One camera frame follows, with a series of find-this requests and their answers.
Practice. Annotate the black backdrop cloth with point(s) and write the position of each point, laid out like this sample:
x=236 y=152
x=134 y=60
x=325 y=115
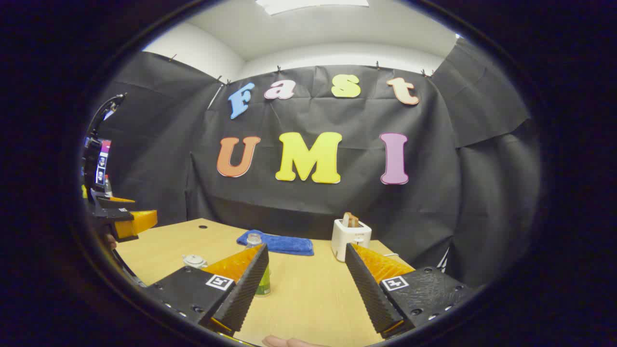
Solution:
x=337 y=202

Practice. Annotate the ceiling light panel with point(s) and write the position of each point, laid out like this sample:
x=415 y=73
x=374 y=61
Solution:
x=308 y=5

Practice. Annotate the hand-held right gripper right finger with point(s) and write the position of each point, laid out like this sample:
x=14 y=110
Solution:
x=366 y=284

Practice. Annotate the computer monitor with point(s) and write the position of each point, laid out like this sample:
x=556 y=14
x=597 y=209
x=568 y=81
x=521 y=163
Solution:
x=102 y=161

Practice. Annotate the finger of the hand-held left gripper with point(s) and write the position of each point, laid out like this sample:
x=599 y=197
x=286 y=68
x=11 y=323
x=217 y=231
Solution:
x=137 y=222
x=108 y=203

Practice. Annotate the clear water bottle green label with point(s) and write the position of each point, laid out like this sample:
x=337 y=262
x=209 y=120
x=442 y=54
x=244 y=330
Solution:
x=254 y=239

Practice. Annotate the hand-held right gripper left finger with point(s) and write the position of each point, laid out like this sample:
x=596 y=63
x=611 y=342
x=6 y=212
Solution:
x=248 y=284

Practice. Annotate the blue towel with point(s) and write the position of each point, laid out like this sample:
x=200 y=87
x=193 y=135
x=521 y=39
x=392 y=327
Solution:
x=284 y=243

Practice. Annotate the white toaster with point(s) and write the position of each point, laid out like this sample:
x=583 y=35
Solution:
x=349 y=238

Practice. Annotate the bread slice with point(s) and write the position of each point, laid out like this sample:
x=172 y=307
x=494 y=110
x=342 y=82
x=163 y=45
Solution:
x=350 y=220

